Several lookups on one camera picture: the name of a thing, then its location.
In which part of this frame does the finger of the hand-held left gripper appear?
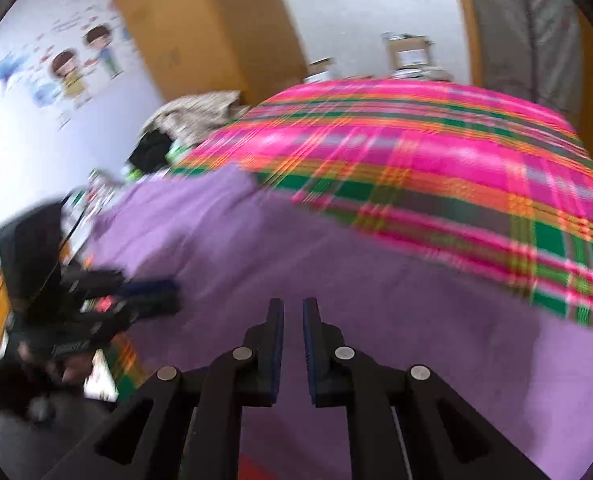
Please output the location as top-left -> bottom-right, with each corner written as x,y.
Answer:
126,296 -> 182,321
122,280 -> 180,300

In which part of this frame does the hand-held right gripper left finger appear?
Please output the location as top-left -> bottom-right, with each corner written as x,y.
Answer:
44,297 -> 284,480

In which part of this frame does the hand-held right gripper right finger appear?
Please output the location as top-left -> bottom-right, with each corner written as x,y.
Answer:
302,297 -> 549,480

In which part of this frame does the purple fleece garment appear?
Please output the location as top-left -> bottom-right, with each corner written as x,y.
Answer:
84,165 -> 593,480

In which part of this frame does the person's left forearm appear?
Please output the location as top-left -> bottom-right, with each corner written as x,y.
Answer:
0,357 -> 57,421

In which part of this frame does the person's left hand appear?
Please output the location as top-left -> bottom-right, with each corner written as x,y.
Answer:
19,347 -> 97,383

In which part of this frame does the pile of medicine boxes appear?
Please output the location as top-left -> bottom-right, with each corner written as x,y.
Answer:
71,167 -> 122,221

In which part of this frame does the black cloth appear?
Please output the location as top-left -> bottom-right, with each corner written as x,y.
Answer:
128,130 -> 172,173

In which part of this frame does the beige floral cloth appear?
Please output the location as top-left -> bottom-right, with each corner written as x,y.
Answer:
141,90 -> 250,148

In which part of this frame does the pink plaid bed sheet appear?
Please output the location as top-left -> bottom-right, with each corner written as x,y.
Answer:
84,77 -> 593,406

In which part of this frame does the wooden wardrobe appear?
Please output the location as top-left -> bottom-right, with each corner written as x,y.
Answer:
109,0 -> 309,106

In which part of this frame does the small white cardboard box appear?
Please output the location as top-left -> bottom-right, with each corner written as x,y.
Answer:
306,57 -> 337,83

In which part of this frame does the brown cardboard box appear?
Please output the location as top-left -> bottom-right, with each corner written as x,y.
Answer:
381,32 -> 432,73

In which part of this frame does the clear plastic door curtain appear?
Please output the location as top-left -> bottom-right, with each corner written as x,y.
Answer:
459,0 -> 584,126

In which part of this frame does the cartoon wall sticker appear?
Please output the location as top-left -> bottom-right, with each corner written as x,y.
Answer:
0,0 -> 137,131

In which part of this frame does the wooden door frame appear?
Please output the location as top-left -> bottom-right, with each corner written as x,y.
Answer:
449,0 -> 482,86

